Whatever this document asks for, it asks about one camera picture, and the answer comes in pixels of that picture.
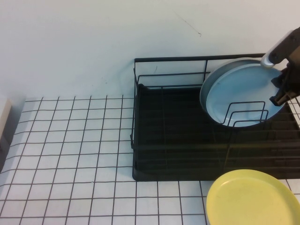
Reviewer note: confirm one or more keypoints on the beige panel edge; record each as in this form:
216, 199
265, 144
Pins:
4, 122

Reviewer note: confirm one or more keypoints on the white black-grid tablecloth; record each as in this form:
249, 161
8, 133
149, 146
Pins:
70, 140

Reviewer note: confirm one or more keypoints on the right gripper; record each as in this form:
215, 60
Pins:
294, 77

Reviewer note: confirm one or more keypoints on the black drip tray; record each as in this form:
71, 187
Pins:
178, 112

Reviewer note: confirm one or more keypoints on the light blue plate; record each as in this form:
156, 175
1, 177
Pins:
234, 93

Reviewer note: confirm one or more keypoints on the grey plate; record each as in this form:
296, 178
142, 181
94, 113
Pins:
234, 62

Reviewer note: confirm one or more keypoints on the yellow plate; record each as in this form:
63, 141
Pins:
250, 201

